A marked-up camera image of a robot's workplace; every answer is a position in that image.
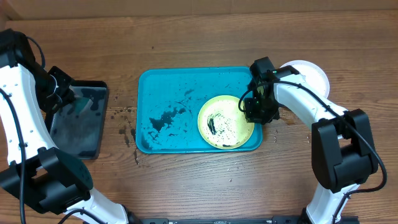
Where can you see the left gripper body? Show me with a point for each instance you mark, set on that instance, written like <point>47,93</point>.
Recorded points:
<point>58,85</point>

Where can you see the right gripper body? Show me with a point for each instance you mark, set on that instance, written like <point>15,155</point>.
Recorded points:
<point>259,115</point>

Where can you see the green yellow sponge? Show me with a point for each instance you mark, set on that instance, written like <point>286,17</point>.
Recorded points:
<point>81,104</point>

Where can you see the green rimmed plate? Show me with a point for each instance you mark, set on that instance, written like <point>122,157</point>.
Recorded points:
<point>222,125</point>

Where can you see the white speckled plate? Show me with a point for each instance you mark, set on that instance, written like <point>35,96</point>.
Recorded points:
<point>312,74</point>

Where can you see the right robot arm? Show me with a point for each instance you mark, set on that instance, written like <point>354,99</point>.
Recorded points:
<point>343,154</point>

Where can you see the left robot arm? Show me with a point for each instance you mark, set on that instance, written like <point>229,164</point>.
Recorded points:
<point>39,174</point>

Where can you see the black rectangular water tray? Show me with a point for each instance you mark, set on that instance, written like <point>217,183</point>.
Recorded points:
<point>79,131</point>

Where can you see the teal plastic tray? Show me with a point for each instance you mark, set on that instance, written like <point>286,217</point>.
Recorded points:
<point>169,101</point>

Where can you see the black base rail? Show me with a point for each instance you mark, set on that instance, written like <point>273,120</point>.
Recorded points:
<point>272,220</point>

